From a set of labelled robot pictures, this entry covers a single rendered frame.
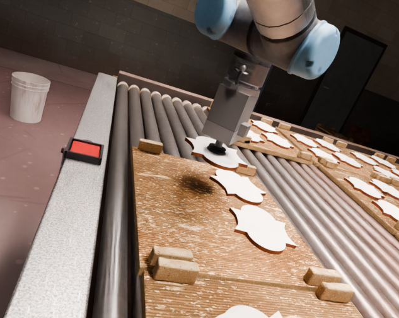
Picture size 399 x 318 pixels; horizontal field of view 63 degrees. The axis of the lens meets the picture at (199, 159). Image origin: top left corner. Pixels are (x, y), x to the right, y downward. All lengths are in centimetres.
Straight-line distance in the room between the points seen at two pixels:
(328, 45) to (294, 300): 37
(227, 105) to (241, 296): 34
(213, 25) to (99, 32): 508
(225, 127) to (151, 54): 505
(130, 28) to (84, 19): 68
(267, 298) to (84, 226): 30
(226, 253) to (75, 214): 25
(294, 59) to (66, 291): 41
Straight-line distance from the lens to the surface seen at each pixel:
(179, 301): 45
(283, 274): 59
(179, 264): 46
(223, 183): 77
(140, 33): 559
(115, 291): 46
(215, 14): 53
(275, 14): 42
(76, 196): 61
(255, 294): 52
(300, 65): 46
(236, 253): 57
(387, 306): 73
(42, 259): 49
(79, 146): 76
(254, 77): 63
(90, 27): 557
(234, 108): 63
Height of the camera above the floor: 125
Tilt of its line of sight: 21 degrees down
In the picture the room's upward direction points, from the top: 21 degrees clockwise
